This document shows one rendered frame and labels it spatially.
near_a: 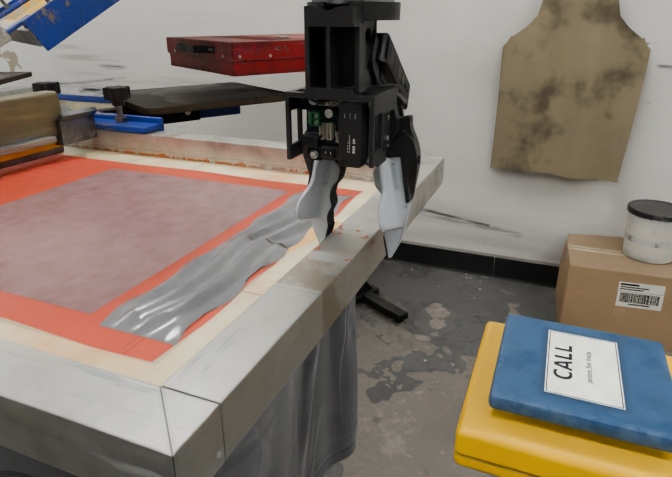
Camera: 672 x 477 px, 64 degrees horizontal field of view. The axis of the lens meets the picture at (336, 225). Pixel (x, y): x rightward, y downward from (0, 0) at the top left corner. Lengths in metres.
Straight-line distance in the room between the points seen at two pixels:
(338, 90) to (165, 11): 2.75
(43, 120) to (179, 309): 0.58
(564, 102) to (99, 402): 2.25
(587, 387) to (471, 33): 2.19
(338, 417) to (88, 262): 0.46
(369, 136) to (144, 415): 0.23
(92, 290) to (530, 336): 0.35
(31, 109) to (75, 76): 2.67
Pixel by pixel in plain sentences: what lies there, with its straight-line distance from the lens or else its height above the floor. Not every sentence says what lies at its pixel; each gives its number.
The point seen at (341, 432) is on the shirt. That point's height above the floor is 0.58.
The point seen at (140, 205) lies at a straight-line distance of 0.70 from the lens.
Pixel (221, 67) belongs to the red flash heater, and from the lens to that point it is 1.61.
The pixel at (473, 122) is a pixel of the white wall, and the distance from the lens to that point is 2.50.
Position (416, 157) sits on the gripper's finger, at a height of 1.06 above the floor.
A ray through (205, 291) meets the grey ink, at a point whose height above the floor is 0.96.
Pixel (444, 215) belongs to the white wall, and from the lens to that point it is 2.63.
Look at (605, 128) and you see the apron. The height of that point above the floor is 0.75.
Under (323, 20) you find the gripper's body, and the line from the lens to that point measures 0.40.
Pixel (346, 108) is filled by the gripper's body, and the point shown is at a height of 1.11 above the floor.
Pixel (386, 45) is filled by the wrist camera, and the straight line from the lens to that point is 0.45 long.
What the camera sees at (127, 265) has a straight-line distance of 0.54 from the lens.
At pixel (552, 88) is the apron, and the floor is 0.90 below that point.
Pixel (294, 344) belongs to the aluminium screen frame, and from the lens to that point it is 0.36.
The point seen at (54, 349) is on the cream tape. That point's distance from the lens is 0.43.
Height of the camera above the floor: 1.17
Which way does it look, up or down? 21 degrees down
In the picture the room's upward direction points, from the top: straight up
